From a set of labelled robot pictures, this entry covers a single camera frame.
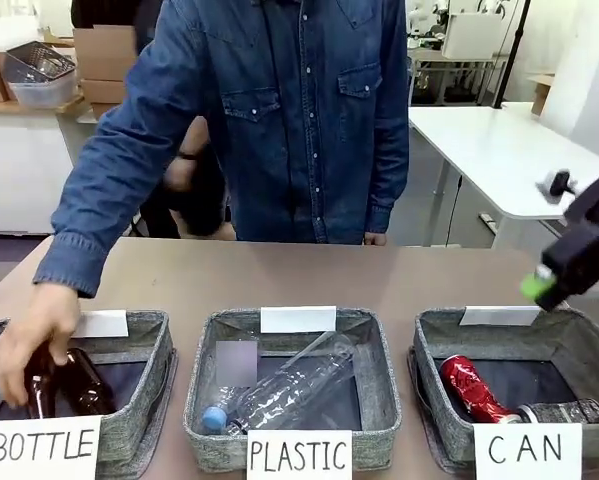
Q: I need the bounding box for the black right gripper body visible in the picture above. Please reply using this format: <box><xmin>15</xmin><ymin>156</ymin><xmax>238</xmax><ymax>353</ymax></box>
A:
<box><xmin>540</xmin><ymin>167</ymin><xmax>599</xmax><ymax>304</ymax></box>

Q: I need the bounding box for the black drink can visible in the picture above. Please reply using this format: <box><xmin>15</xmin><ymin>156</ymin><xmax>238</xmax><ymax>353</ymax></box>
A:
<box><xmin>517</xmin><ymin>397</ymin><xmax>599</xmax><ymax>427</ymax></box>

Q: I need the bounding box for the red drink can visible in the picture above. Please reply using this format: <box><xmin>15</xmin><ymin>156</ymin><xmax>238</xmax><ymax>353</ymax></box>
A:
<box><xmin>439</xmin><ymin>354</ymin><xmax>523</xmax><ymax>425</ymax></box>

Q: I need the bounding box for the large clear plastic bottle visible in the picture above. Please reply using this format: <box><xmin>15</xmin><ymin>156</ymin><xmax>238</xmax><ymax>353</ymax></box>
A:
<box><xmin>227</xmin><ymin>331</ymin><xmax>361</xmax><ymax>435</ymax></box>

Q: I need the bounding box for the person's right forearm denim sleeve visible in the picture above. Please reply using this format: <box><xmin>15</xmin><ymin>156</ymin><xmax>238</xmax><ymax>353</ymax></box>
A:
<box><xmin>32</xmin><ymin>107</ymin><xmax>190</xmax><ymax>300</ymax></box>

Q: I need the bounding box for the person's left forearm denim sleeve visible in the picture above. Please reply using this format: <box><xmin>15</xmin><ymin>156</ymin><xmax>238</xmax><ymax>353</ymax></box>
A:
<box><xmin>362</xmin><ymin>119</ymin><xmax>411</xmax><ymax>237</ymax></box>

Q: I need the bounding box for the grey fabric basket labelled can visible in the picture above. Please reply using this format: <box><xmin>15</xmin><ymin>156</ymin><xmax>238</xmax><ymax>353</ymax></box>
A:
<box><xmin>407</xmin><ymin>305</ymin><xmax>599</xmax><ymax>474</ymax></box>

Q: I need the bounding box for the white paper label CAN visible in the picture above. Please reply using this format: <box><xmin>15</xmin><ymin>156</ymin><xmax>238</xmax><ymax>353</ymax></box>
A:
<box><xmin>472</xmin><ymin>422</ymin><xmax>584</xmax><ymax>480</ymax></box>

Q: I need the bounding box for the grey fabric basket labelled plastic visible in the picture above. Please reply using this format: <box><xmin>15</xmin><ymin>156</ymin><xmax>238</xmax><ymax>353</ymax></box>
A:
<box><xmin>182</xmin><ymin>306</ymin><xmax>403</xmax><ymax>474</ymax></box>

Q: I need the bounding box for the grey fabric basket labelled bottle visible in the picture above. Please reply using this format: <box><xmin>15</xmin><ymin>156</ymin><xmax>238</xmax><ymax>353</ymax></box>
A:
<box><xmin>0</xmin><ymin>309</ymin><xmax>180</xmax><ymax>480</ymax></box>

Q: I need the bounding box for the person's right hand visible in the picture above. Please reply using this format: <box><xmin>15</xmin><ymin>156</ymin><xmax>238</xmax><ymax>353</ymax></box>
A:
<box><xmin>0</xmin><ymin>281</ymin><xmax>84</xmax><ymax>408</ymax></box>

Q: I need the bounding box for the blank white card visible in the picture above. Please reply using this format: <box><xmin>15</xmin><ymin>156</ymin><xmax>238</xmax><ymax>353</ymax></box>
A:
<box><xmin>72</xmin><ymin>309</ymin><xmax>130</xmax><ymax>339</ymax></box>
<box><xmin>260</xmin><ymin>305</ymin><xmax>339</xmax><ymax>335</ymax></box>
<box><xmin>459</xmin><ymin>305</ymin><xmax>543</xmax><ymax>327</ymax></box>

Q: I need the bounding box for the large white table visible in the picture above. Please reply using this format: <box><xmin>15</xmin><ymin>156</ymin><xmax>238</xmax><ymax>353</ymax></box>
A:
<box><xmin>407</xmin><ymin>101</ymin><xmax>599</xmax><ymax>250</ymax></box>

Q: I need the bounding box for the black stand pole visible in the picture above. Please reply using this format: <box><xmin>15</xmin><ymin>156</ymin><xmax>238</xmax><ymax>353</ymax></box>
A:
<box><xmin>492</xmin><ymin>0</ymin><xmax>533</xmax><ymax>109</ymax></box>

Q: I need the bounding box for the background work desk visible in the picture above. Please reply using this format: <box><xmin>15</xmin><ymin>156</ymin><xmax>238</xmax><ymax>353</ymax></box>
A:
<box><xmin>408</xmin><ymin>48</ymin><xmax>508</xmax><ymax>107</ymax></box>

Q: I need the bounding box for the white box appliance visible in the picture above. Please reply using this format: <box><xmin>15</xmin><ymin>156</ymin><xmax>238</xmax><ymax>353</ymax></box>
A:
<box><xmin>440</xmin><ymin>10</ymin><xmax>506</xmax><ymax>60</ymax></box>

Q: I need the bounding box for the person in denim shirt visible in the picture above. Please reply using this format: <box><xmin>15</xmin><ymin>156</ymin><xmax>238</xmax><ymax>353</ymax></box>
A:
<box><xmin>32</xmin><ymin>0</ymin><xmax>411</xmax><ymax>300</ymax></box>

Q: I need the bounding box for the white paper label PLASTIC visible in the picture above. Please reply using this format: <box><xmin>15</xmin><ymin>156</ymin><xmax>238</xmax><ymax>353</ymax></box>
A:
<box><xmin>246</xmin><ymin>428</ymin><xmax>354</xmax><ymax>480</ymax></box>

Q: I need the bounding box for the large open cardboard box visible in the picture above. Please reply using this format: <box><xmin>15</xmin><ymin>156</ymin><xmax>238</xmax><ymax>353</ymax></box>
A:
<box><xmin>72</xmin><ymin>24</ymin><xmax>139</xmax><ymax>83</ymax></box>

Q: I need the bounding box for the white paper label BOTTLE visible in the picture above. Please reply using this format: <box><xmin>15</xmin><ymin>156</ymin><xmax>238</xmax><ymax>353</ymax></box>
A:
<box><xmin>0</xmin><ymin>414</ymin><xmax>103</xmax><ymax>480</ymax></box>

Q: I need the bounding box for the clear plastic storage tub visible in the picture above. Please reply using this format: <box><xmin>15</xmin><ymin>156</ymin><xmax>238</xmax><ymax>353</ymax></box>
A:
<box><xmin>8</xmin><ymin>72</ymin><xmax>79</xmax><ymax>109</ymax></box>

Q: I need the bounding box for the white cabinet with wooden top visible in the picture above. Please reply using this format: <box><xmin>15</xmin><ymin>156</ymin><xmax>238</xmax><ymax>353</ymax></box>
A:
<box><xmin>0</xmin><ymin>93</ymin><xmax>100</xmax><ymax>236</ymax></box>

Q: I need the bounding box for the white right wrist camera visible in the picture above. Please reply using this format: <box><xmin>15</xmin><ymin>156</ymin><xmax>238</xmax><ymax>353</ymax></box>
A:
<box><xmin>535</xmin><ymin>169</ymin><xmax>581</xmax><ymax>202</ymax></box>

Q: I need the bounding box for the metal wire mesh basket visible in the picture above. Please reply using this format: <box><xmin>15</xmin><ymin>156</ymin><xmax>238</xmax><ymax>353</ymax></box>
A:
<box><xmin>2</xmin><ymin>40</ymin><xmax>78</xmax><ymax>84</ymax></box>

